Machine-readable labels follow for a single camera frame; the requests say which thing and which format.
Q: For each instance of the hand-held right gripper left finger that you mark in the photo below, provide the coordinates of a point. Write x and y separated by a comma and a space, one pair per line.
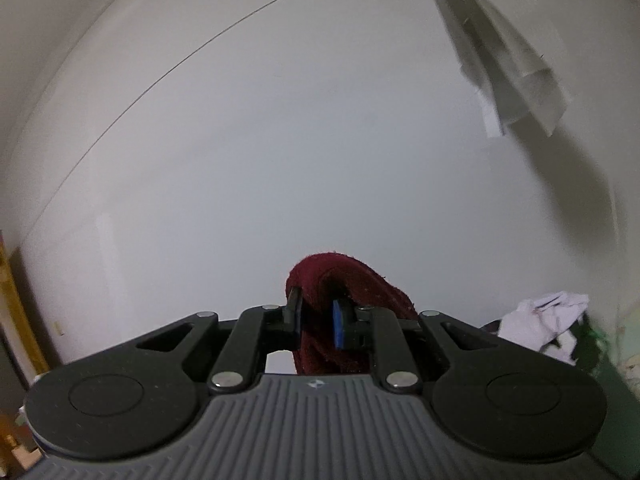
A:
296, 316

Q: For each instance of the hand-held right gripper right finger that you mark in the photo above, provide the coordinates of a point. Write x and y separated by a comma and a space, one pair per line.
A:
339, 328

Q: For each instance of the dark red garment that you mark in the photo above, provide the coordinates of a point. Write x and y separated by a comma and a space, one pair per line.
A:
322, 280

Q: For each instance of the pile of white clothes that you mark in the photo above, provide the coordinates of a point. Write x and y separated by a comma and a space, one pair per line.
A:
535, 322

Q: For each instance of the green bed sheet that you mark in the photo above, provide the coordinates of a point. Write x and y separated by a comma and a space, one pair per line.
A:
607, 375

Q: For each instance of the wooden door frame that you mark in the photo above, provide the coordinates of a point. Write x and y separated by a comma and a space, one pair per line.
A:
17, 305

